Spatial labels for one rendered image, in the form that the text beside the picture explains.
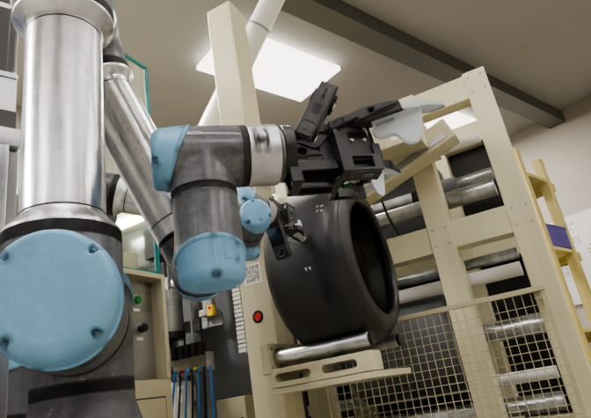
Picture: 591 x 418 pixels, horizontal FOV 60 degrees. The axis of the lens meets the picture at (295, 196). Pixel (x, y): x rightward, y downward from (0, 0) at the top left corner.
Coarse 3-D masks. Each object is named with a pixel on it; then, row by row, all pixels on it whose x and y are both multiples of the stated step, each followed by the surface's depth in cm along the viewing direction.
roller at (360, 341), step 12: (348, 336) 160; (360, 336) 158; (372, 336) 158; (288, 348) 170; (300, 348) 167; (312, 348) 164; (324, 348) 162; (336, 348) 161; (348, 348) 160; (276, 360) 170; (288, 360) 168; (300, 360) 167
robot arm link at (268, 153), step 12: (252, 132) 60; (264, 132) 59; (276, 132) 60; (252, 144) 59; (264, 144) 60; (276, 144) 60; (252, 156) 59; (264, 156) 59; (276, 156) 60; (252, 168) 59; (264, 168) 60; (276, 168) 60; (252, 180) 60; (264, 180) 61; (276, 180) 61
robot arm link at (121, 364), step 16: (128, 288) 64; (128, 304) 63; (128, 320) 58; (128, 336) 61; (128, 352) 61; (96, 368) 56; (112, 368) 58; (128, 368) 60; (32, 384) 57; (48, 384) 55
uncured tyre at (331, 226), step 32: (352, 192) 182; (320, 224) 161; (352, 224) 207; (320, 256) 157; (352, 256) 160; (384, 256) 198; (288, 288) 161; (320, 288) 157; (352, 288) 156; (384, 288) 201; (288, 320) 165; (320, 320) 161; (352, 320) 158; (384, 320) 169
